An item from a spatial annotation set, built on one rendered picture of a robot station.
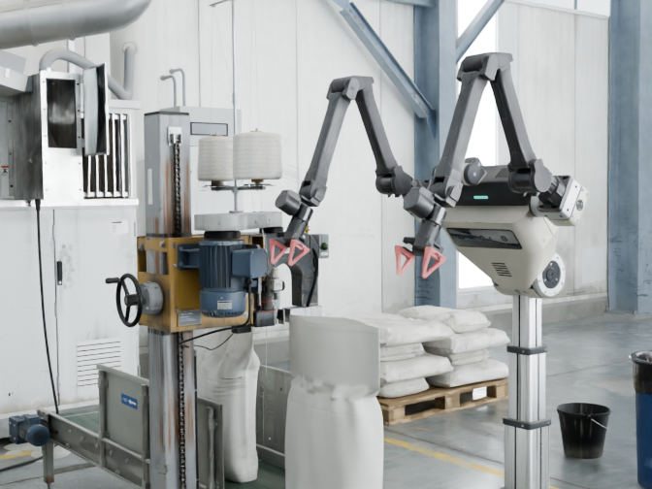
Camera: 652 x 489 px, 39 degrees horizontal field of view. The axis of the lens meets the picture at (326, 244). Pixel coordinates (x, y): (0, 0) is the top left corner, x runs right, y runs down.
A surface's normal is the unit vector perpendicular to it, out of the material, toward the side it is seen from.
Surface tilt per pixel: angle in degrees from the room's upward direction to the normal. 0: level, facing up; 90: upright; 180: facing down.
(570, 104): 90
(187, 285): 90
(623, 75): 90
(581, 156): 90
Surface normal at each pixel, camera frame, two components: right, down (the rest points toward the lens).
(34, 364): 0.62, 0.04
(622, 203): -0.79, 0.04
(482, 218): -0.51, -0.74
